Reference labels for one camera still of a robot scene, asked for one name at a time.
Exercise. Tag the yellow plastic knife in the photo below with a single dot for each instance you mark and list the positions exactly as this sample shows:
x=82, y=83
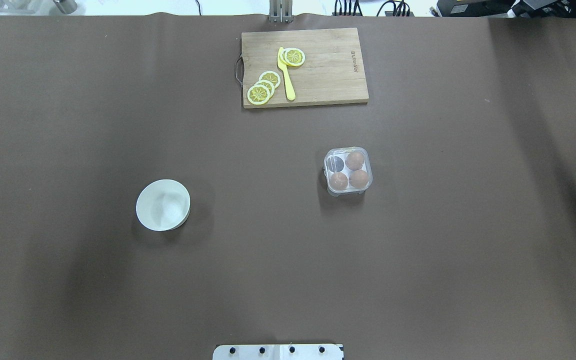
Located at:
x=288, y=86

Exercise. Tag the white bowl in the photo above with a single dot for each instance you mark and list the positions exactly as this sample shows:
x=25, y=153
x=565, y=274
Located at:
x=163, y=205

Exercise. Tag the lemon slice middle left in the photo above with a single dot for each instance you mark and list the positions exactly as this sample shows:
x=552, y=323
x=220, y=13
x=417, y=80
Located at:
x=268, y=85

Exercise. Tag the wooden cutting board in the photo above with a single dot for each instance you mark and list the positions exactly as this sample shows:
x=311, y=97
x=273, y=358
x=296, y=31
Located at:
x=333, y=72

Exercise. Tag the metal bracket at table edge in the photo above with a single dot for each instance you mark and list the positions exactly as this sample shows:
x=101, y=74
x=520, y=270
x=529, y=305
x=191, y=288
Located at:
x=281, y=11

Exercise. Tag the black device at back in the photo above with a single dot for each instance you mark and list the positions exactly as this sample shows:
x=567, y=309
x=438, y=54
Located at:
x=505, y=9

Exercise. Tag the brown egg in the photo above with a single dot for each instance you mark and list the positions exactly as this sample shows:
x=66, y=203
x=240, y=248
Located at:
x=338, y=181
x=355, y=161
x=359, y=179

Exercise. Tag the lemon slice lower left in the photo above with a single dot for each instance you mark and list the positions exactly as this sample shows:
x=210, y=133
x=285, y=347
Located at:
x=257, y=95

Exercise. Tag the clear plastic egg box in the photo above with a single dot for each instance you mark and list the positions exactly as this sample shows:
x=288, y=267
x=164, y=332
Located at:
x=334, y=162

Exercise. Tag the lemon slice by knife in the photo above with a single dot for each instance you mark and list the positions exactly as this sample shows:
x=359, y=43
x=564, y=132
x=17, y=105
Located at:
x=293, y=57

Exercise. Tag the lemon slice upper left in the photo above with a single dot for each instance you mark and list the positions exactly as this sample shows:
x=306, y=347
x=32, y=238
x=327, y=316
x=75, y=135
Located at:
x=271, y=76

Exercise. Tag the metal objects top left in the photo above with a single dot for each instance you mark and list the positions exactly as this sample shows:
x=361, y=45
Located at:
x=31, y=7

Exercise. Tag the white metal mounting plate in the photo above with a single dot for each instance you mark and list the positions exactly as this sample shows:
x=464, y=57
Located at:
x=290, y=351

